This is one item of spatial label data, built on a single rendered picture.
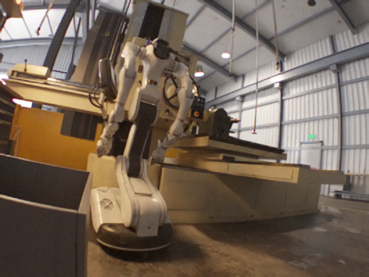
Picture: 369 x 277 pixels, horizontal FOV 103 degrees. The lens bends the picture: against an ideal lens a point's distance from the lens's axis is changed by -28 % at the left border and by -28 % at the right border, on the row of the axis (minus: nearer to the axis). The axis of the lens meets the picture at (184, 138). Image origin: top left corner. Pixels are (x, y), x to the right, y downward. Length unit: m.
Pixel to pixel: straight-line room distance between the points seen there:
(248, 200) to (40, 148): 3.91
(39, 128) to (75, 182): 3.81
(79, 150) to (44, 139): 0.79
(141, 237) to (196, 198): 1.17
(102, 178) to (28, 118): 2.96
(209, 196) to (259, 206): 0.84
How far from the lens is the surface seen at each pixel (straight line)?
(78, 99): 2.30
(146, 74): 1.55
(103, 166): 2.05
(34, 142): 4.57
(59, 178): 0.79
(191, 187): 2.23
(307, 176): 1.57
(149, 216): 1.23
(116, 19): 3.20
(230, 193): 2.53
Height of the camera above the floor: 0.64
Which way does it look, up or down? 7 degrees up
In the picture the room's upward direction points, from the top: 8 degrees clockwise
